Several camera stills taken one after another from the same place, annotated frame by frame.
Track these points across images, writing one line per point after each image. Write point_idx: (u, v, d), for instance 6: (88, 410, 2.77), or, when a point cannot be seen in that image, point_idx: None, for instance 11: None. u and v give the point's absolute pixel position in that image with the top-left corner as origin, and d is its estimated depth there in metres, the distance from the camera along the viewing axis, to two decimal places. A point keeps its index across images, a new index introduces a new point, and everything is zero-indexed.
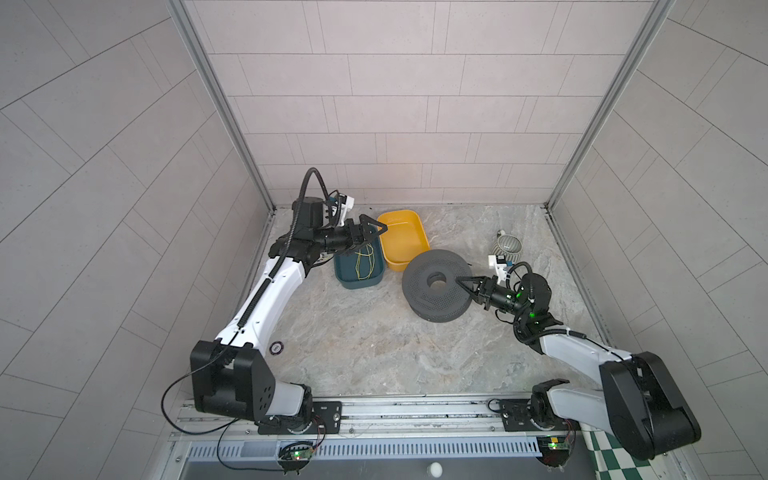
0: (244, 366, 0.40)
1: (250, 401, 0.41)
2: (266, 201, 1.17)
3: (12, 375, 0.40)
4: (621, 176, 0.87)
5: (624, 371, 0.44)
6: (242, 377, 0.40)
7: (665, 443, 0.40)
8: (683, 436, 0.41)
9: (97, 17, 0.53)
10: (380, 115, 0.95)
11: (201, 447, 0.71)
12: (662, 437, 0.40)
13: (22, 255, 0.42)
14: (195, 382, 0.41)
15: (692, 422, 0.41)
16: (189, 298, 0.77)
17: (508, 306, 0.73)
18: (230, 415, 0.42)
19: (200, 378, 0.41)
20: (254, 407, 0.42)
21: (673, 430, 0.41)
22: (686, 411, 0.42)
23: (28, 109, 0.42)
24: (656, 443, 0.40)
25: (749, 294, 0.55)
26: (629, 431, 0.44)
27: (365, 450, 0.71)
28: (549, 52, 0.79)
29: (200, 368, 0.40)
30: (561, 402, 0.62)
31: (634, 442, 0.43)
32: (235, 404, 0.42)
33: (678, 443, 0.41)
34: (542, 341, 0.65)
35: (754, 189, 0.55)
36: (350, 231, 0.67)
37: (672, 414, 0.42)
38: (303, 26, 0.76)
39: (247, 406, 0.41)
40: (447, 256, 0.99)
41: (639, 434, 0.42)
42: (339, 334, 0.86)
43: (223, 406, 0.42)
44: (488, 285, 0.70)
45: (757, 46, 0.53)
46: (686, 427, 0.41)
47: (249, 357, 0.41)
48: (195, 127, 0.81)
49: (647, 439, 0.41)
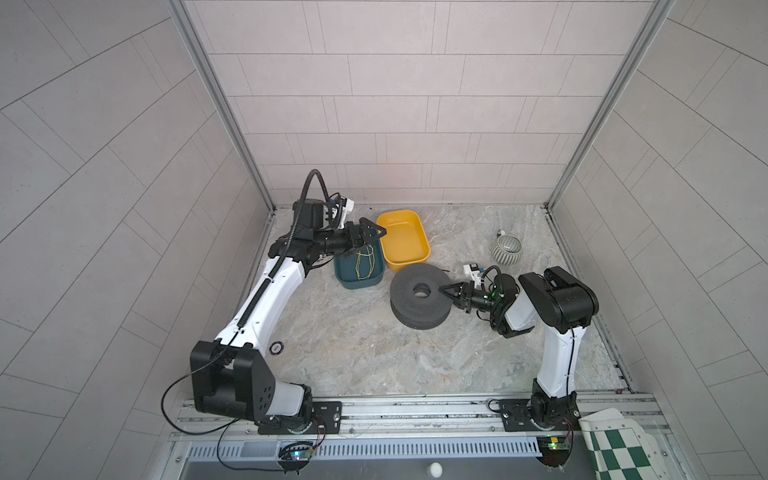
0: (244, 367, 0.40)
1: (250, 401, 0.41)
2: (267, 201, 1.18)
3: (11, 375, 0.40)
4: (621, 175, 0.87)
5: (532, 274, 0.62)
6: (242, 377, 0.40)
7: (572, 306, 0.55)
8: (587, 300, 0.55)
9: (97, 17, 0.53)
10: (380, 115, 0.95)
11: (201, 447, 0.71)
12: (568, 306, 0.54)
13: (22, 255, 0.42)
14: (195, 385, 0.42)
15: (596, 296, 0.56)
16: (189, 298, 0.77)
17: (486, 305, 0.86)
18: (230, 415, 0.42)
19: (200, 379, 0.41)
20: (255, 407, 0.42)
21: (577, 301, 0.55)
22: (584, 285, 0.58)
23: (28, 108, 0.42)
24: (562, 305, 0.54)
25: (749, 294, 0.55)
26: (547, 312, 0.58)
27: (365, 451, 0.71)
28: (549, 52, 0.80)
29: (200, 368, 0.40)
30: (546, 378, 0.66)
31: (552, 317, 0.57)
32: (235, 404, 0.42)
33: (586, 308, 0.55)
34: (507, 317, 0.79)
35: (754, 189, 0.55)
36: (350, 235, 0.68)
37: (573, 287, 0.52)
38: (304, 26, 0.76)
39: (247, 406, 0.41)
40: (434, 268, 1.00)
41: (548, 303, 0.57)
42: (339, 334, 0.86)
43: (223, 406, 0.42)
44: (468, 289, 0.86)
45: (757, 46, 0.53)
46: (587, 293, 0.56)
47: (249, 358, 0.41)
48: (195, 127, 0.81)
49: (554, 303, 0.55)
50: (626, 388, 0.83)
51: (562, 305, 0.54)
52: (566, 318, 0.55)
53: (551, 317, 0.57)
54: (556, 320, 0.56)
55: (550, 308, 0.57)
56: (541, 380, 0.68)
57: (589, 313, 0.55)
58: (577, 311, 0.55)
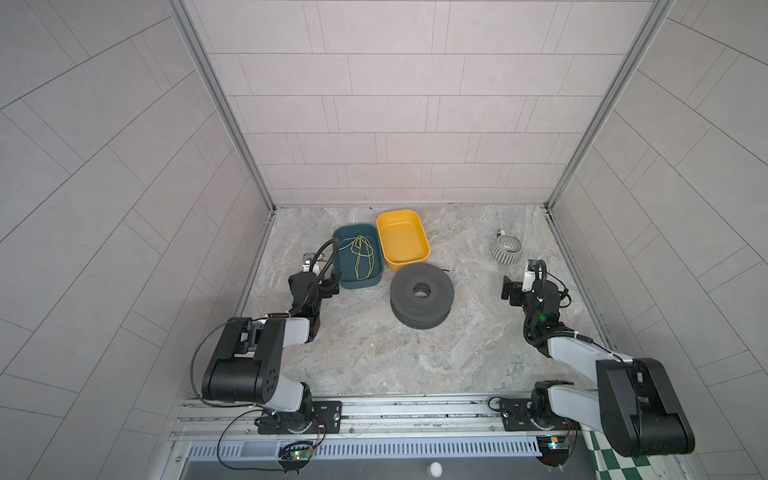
0: (272, 334, 0.48)
1: (265, 357, 0.46)
2: (267, 201, 1.18)
3: (12, 375, 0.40)
4: (621, 175, 0.87)
5: (621, 370, 0.45)
6: (267, 337, 0.48)
7: (652, 439, 0.41)
8: (676, 439, 0.41)
9: (98, 17, 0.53)
10: (380, 115, 0.95)
11: (202, 446, 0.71)
12: (649, 439, 0.41)
13: (23, 253, 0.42)
14: (222, 345, 0.47)
15: (690, 440, 0.41)
16: (189, 298, 0.77)
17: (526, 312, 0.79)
18: (237, 376, 0.44)
19: (226, 341, 0.47)
20: (261, 369, 0.45)
21: (661, 435, 0.41)
22: (679, 416, 0.42)
23: (28, 109, 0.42)
24: (644, 442, 0.41)
25: (749, 294, 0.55)
26: (616, 425, 0.44)
27: (365, 450, 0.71)
28: (549, 52, 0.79)
29: (232, 328, 0.49)
30: (559, 399, 0.63)
31: (618, 435, 0.44)
32: (246, 365, 0.46)
33: (670, 447, 0.40)
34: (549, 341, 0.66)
35: (755, 189, 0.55)
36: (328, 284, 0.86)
37: (668, 416, 0.42)
38: (303, 26, 0.76)
39: (259, 364, 0.46)
40: (434, 268, 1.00)
41: (626, 424, 0.42)
42: (339, 334, 0.86)
43: (235, 366, 0.46)
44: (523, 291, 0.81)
45: (756, 46, 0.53)
46: (680, 432, 0.41)
47: (275, 324, 0.49)
48: (194, 127, 0.80)
49: (632, 429, 0.41)
50: None
51: (640, 433, 0.41)
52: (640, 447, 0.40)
53: (621, 438, 0.43)
54: (629, 445, 0.42)
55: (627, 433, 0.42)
56: (553, 392, 0.65)
57: (675, 449, 0.40)
58: (657, 445, 0.40)
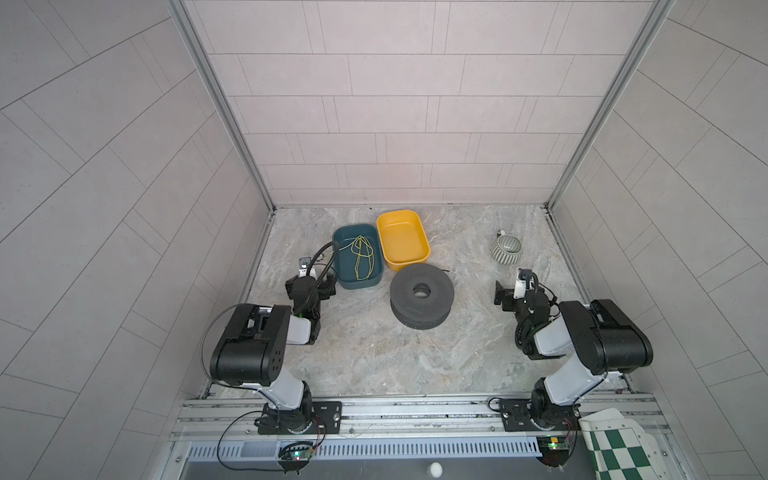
0: (278, 318, 0.51)
1: (272, 338, 0.48)
2: (267, 201, 1.18)
3: (12, 375, 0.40)
4: (621, 175, 0.87)
5: (577, 304, 0.54)
6: (274, 322, 0.50)
7: (616, 350, 0.47)
8: (638, 348, 0.47)
9: (98, 17, 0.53)
10: (380, 115, 0.95)
11: (201, 447, 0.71)
12: (613, 350, 0.47)
13: (23, 254, 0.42)
14: (230, 326, 0.50)
15: (649, 350, 0.47)
16: (189, 298, 0.77)
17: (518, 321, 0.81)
18: (244, 353, 0.46)
19: (234, 323, 0.50)
20: (268, 348, 0.47)
21: (623, 346, 0.47)
22: (635, 330, 0.49)
23: (28, 109, 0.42)
24: (609, 351, 0.47)
25: (749, 294, 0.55)
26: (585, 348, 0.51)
27: (365, 451, 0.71)
28: (549, 52, 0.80)
29: (241, 312, 0.51)
30: (557, 386, 0.64)
31: (589, 354, 0.50)
32: (253, 345, 0.48)
33: (635, 355, 0.47)
34: (536, 339, 0.71)
35: (755, 189, 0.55)
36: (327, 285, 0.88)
37: (625, 331, 0.49)
38: (304, 26, 0.76)
39: (265, 343, 0.48)
40: (434, 268, 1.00)
41: (591, 341, 0.49)
42: (339, 334, 0.86)
43: (241, 345, 0.48)
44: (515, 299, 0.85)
45: (756, 46, 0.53)
46: (639, 341, 0.47)
47: (283, 310, 0.52)
48: (194, 128, 0.80)
49: (597, 343, 0.48)
50: (626, 388, 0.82)
51: (605, 347, 0.47)
52: (609, 360, 0.47)
53: (591, 357, 0.49)
54: (598, 361, 0.48)
55: (593, 348, 0.49)
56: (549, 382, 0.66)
57: (639, 361, 0.47)
58: (623, 356, 0.47)
